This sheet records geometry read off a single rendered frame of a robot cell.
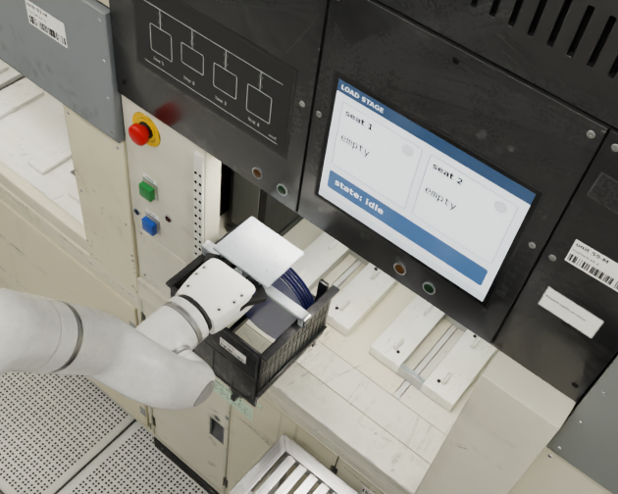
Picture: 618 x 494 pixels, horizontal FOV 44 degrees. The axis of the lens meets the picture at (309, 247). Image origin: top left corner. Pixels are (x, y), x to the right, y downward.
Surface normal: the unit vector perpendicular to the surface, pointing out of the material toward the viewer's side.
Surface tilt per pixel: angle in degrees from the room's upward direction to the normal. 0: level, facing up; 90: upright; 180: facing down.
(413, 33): 90
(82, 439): 0
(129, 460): 0
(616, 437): 90
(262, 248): 0
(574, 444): 90
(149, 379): 55
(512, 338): 90
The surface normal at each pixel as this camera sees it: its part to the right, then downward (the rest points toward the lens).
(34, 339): 0.92, 0.20
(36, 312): 0.89, -0.42
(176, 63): -0.62, 0.56
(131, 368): 0.36, 0.22
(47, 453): 0.11, -0.63
